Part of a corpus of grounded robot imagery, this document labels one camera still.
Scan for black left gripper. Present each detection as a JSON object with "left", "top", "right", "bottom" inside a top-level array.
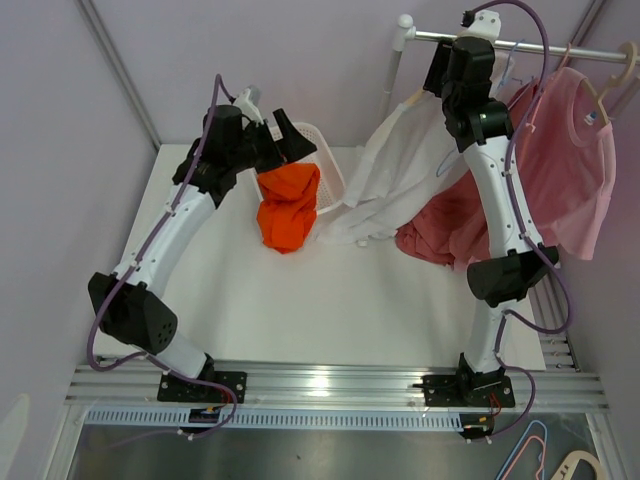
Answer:
[{"left": 229, "top": 110, "right": 316, "bottom": 174}]

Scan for blue wire hanger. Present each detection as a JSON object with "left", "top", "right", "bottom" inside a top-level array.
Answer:
[{"left": 436, "top": 38, "right": 526, "bottom": 177}]

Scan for orange t shirt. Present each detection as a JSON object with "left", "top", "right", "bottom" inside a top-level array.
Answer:
[{"left": 256, "top": 163, "right": 320, "bottom": 254}]

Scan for white t shirt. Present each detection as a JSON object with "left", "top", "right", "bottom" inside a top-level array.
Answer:
[{"left": 315, "top": 93, "right": 462, "bottom": 245}]

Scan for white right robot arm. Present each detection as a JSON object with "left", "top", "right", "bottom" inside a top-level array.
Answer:
[{"left": 424, "top": 36, "right": 559, "bottom": 405}]

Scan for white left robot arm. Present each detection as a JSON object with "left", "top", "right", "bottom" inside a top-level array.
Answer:
[{"left": 88, "top": 105, "right": 317, "bottom": 401}]

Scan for light pink t shirt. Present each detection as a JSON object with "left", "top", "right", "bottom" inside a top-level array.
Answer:
[{"left": 528, "top": 67, "right": 616, "bottom": 261}]

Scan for coral red t shirt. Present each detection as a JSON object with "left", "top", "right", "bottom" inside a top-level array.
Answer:
[{"left": 395, "top": 82, "right": 544, "bottom": 271}]

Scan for beige spare hanger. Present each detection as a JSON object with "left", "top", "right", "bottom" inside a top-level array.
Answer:
[{"left": 551, "top": 450, "right": 607, "bottom": 480}]

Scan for white plastic basket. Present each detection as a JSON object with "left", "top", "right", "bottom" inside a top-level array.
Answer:
[{"left": 243, "top": 121, "right": 346, "bottom": 216}]

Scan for grey rack upright pole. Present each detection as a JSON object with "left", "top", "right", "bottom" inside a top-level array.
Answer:
[{"left": 379, "top": 14, "right": 416, "bottom": 120}]

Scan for pink and blue spare hangers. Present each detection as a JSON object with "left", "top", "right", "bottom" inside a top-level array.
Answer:
[{"left": 495, "top": 420, "right": 549, "bottom": 480}]

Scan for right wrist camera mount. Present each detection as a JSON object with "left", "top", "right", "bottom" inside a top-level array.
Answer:
[{"left": 458, "top": 10, "right": 501, "bottom": 42}]

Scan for silver clothes rail bar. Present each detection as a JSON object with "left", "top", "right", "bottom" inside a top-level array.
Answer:
[{"left": 409, "top": 31, "right": 631, "bottom": 64}]

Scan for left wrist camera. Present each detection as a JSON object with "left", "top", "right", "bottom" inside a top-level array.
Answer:
[{"left": 233, "top": 85, "right": 264, "bottom": 123}]

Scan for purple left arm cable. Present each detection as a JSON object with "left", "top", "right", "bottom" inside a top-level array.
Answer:
[{"left": 87, "top": 73, "right": 249, "bottom": 446}]

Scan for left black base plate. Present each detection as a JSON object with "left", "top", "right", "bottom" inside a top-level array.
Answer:
[{"left": 157, "top": 369, "right": 249, "bottom": 405}]

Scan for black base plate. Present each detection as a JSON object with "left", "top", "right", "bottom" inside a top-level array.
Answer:
[
  {"left": 412, "top": 371, "right": 515, "bottom": 408},
  {"left": 157, "top": 369, "right": 249, "bottom": 405}
]

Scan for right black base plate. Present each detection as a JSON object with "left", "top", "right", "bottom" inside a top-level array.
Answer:
[{"left": 412, "top": 371, "right": 515, "bottom": 408}]

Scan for aluminium mounting rail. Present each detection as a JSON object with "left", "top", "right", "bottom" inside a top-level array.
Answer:
[{"left": 64, "top": 360, "right": 609, "bottom": 413}]

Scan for white slotted cable duct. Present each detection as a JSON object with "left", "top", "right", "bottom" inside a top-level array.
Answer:
[{"left": 85, "top": 406, "right": 463, "bottom": 432}]

